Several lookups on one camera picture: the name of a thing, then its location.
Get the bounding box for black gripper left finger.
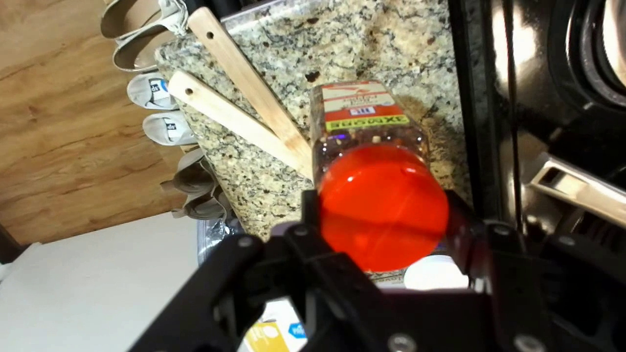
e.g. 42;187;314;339
128;187;388;352

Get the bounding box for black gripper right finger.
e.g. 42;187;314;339
449;191;558;352

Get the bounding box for red-capped spice bottle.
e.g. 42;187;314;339
312;79;454;275

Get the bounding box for yellow and blue packet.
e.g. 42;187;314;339
239;296;310;352

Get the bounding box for white plate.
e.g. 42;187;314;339
402;251;474;292

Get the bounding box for pale plastic spoon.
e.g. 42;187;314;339
141;109;200;148
161;146;220;199
100;0;192;40
126;70;183;113
175;193;231;224

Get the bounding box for short wooden spatula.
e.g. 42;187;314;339
167;68;318;181

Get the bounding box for black electric stove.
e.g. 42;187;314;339
449;0;626;352

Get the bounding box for metal measuring spoons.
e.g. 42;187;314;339
110;27;192;75

